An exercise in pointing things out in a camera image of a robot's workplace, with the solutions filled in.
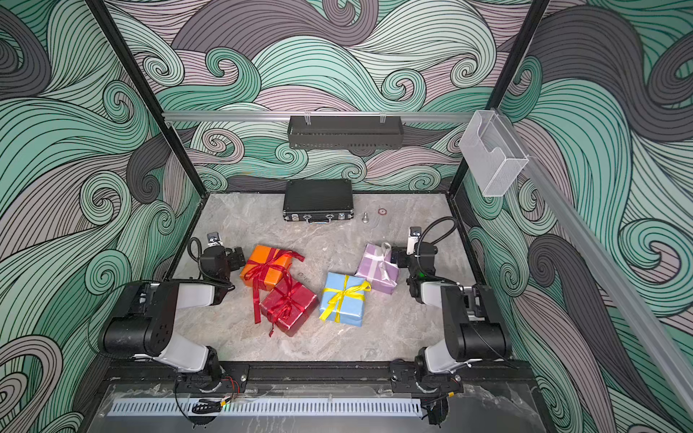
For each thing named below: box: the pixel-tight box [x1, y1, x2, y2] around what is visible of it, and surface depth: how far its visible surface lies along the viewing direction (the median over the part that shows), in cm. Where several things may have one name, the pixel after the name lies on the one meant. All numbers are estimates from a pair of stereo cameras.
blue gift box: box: [319, 271, 366, 328], surface depth 83 cm
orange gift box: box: [240, 244, 292, 291], surface depth 89 cm
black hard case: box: [282, 178, 355, 225], surface depth 118 cm
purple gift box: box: [355, 243, 400, 295], surface depth 89 cm
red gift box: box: [258, 277, 320, 337], surface depth 82 cm
